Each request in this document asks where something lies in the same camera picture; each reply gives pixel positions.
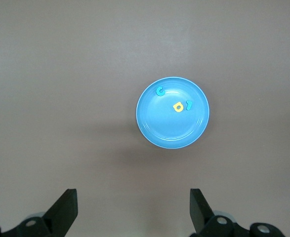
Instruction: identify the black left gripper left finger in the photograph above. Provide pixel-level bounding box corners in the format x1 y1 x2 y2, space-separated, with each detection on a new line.
0 188 78 237

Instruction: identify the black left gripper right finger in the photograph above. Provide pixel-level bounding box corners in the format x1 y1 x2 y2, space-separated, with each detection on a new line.
189 188 288 237

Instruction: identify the yellow foam letter a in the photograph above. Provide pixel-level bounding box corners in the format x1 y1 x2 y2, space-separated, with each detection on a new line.
172 101 184 113

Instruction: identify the blue plate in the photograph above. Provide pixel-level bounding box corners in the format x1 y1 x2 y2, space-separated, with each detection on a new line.
135 77 210 150

